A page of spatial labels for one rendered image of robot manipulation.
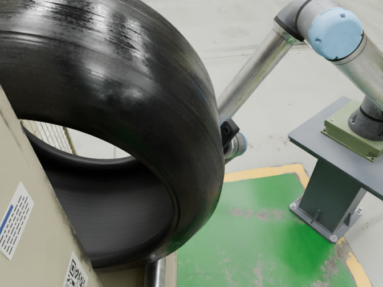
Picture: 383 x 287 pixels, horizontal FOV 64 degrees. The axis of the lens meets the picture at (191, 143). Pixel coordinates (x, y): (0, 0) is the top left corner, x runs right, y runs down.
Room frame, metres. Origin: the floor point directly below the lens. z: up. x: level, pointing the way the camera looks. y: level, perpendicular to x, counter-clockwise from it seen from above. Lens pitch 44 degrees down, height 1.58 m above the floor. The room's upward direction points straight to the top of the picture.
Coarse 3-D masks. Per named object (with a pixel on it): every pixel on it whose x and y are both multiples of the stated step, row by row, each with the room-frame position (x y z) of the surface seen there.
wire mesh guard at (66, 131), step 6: (24, 126) 0.78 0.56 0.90; (30, 126) 0.81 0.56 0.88; (36, 126) 0.84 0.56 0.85; (42, 126) 0.87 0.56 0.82; (48, 126) 0.92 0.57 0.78; (66, 132) 1.03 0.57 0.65; (42, 138) 0.84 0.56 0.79; (60, 138) 0.96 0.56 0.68; (54, 144) 0.90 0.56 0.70; (66, 144) 0.99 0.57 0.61; (72, 144) 1.04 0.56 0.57; (72, 150) 1.03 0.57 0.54
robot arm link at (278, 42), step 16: (304, 0) 0.87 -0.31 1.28; (288, 16) 0.89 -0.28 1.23; (272, 32) 0.91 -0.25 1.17; (288, 32) 0.87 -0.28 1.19; (256, 48) 0.93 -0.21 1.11; (272, 48) 0.88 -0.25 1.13; (288, 48) 0.89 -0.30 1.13; (256, 64) 0.88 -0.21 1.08; (272, 64) 0.88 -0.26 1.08; (240, 80) 0.88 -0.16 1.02; (256, 80) 0.87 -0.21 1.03; (224, 96) 0.89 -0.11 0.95; (240, 96) 0.86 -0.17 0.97; (224, 112) 0.86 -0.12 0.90
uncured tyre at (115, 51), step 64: (0, 0) 0.39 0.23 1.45; (64, 0) 0.41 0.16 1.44; (128, 0) 0.48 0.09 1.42; (0, 64) 0.29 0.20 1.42; (64, 64) 0.30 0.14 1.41; (128, 64) 0.32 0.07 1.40; (192, 64) 0.44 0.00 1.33; (128, 128) 0.28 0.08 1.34; (192, 128) 0.31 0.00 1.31; (64, 192) 0.49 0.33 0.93; (128, 192) 0.50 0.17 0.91; (192, 192) 0.28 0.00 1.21; (128, 256) 0.28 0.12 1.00
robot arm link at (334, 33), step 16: (320, 0) 0.84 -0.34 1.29; (304, 16) 0.82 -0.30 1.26; (320, 16) 0.77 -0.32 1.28; (336, 16) 0.74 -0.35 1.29; (352, 16) 0.74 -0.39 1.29; (304, 32) 0.80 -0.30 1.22; (320, 32) 0.74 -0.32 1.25; (336, 32) 0.73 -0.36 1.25; (352, 32) 0.73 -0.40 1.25; (320, 48) 0.73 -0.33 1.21; (336, 48) 0.73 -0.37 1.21; (352, 48) 0.73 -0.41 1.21; (368, 48) 0.77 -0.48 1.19; (336, 64) 0.78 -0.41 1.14; (352, 64) 0.76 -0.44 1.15; (368, 64) 0.76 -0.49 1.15; (352, 80) 0.79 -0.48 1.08; (368, 80) 0.77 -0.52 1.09; (368, 96) 0.81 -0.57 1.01
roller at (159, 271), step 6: (162, 258) 0.32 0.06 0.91; (150, 264) 0.30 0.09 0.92; (156, 264) 0.30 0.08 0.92; (162, 264) 0.30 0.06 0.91; (150, 270) 0.29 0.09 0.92; (156, 270) 0.28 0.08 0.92; (162, 270) 0.29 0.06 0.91; (150, 276) 0.27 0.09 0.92; (156, 276) 0.27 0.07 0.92; (162, 276) 0.28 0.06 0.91; (144, 282) 0.26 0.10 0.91; (150, 282) 0.26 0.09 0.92; (156, 282) 0.26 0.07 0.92; (162, 282) 0.26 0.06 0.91
